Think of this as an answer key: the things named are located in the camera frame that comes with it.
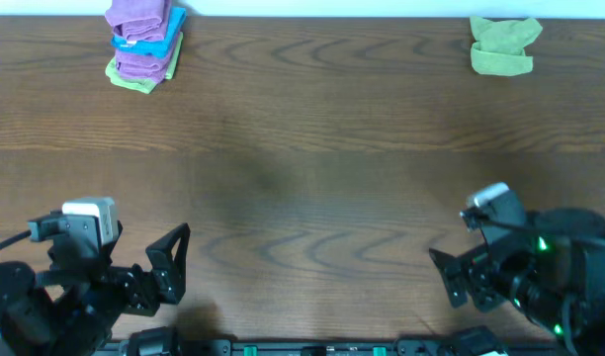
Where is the purple microfibre cloth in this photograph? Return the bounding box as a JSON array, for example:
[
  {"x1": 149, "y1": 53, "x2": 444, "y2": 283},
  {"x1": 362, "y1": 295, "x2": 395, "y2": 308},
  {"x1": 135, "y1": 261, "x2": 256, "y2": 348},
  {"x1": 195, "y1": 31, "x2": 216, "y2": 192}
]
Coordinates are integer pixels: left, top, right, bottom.
[{"x1": 105, "y1": 0, "x2": 172, "y2": 42}]

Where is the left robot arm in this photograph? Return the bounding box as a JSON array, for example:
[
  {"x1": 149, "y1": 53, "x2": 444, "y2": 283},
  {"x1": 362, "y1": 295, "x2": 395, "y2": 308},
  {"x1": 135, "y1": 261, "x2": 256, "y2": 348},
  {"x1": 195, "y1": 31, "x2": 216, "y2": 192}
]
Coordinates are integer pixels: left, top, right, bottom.
[{"x1": 0, "y1": 223, "x2": 191, "y2": 355}]

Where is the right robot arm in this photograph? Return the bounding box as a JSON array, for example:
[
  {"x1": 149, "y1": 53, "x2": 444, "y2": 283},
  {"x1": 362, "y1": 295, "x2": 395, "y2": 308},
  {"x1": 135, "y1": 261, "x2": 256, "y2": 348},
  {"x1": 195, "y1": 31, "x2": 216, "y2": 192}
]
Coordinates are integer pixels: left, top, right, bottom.
[{"x1": 429, "y1": 208, "x2": 605, "y2": 355}]

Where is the folded green cloth in stack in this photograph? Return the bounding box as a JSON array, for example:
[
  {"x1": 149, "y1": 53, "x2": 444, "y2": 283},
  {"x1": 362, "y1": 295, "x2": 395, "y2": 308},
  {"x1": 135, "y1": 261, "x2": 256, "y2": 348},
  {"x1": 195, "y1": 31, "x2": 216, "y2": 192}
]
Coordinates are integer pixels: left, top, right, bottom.
[{"x1": 105, "y1": 57, "x2": 158, "y2": 94}]

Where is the folded purple cloth in stack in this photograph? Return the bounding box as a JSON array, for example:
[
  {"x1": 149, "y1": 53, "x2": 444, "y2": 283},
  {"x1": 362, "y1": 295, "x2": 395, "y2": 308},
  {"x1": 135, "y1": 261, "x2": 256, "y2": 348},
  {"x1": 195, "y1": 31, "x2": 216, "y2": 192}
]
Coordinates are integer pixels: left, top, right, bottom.
[{"x1": 115, "y1": 32, "x2": 184, "y2": 84}]

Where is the crumpled green cloth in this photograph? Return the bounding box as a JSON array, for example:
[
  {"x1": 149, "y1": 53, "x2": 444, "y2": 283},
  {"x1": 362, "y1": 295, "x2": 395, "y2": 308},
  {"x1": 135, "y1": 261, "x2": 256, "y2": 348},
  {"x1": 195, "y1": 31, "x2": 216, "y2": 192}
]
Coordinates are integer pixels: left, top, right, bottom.
[{"x1": 470, "y1": 16, "x2": 543, "y2": 77}]

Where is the folded blue cloth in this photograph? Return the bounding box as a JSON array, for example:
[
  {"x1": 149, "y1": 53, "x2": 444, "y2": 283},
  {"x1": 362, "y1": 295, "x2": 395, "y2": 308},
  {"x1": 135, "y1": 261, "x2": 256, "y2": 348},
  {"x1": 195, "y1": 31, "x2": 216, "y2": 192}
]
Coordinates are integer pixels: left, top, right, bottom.
[{"x1": 111, "y1": 7, "x2": 187, "y2": 58}]

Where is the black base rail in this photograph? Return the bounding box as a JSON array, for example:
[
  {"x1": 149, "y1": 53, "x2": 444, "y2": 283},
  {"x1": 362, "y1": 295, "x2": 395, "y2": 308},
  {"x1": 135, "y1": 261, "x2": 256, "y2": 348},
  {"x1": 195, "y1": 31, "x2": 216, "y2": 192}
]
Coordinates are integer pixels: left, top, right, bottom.
[{"x1": 94, "y1": 326, "x2": 561, "y2": 356}]

